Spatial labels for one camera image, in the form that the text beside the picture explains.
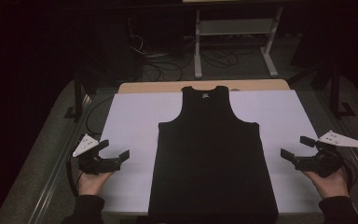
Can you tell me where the white table board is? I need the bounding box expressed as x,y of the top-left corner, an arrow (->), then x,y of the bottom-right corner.
99,90 -> 324,217

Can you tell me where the black metal stand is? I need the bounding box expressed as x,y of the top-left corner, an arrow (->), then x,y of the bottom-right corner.
287,62 -> 357,119
63,69 -> 93,123

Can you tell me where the person's left hand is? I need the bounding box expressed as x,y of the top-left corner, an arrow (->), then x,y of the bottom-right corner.
77,169 -> 116,197

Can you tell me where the left hand-held gripper black cable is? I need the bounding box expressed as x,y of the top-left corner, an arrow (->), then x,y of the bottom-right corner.
66,155 -> 85,198

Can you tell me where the hand-held gripper black cable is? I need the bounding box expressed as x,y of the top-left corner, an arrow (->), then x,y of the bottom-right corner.
338,155 -> 358,193
66,155 -> 85,198

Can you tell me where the black tank top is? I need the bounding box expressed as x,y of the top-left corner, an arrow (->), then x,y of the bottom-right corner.
147,85 -> 279,224

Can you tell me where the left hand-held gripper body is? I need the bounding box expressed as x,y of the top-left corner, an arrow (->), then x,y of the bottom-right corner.
72,133 -> 121,175

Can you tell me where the white metal table frame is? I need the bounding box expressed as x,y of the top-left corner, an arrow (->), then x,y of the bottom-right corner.
194,6 -> 284,79

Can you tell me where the thin white cable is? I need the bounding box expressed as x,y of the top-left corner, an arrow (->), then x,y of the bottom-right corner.
129,33 -> 147,56

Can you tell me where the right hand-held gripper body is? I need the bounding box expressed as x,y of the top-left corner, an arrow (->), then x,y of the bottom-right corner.
293,130 -> 358,178

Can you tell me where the person's right hand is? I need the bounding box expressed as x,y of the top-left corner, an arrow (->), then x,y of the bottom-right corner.
302,167 -> 351,200

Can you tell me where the right hand-held gripper black cable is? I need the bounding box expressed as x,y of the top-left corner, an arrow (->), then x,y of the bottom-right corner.
338,155 -> 358,193

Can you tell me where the tangle of black floor cables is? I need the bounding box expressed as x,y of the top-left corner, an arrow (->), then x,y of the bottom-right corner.
143,46 -> 241,82

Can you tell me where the black floor cable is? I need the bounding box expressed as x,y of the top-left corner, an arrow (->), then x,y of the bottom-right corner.
85,96 -> 115,136

